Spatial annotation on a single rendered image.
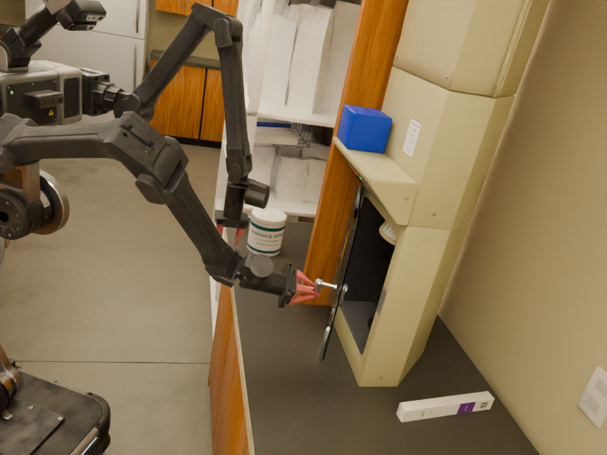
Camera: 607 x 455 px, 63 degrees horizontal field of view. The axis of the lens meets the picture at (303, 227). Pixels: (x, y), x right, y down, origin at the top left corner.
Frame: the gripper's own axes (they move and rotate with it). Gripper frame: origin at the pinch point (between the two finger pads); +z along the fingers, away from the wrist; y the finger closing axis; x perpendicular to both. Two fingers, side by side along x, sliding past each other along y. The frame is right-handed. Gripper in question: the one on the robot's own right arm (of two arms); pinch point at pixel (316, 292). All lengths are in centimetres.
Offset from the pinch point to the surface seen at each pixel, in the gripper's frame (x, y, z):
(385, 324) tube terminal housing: -5.0, -9.3, 16.1
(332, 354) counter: 19.0, -5.6, 12.1
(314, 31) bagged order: -9, 129, -2
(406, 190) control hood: -36.9, 3.1, 6.8
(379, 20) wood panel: -52, 49, -2
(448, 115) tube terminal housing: -53, 10, 9
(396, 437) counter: 7.2, -31.5, 22.2
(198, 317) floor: 163, 89, -12
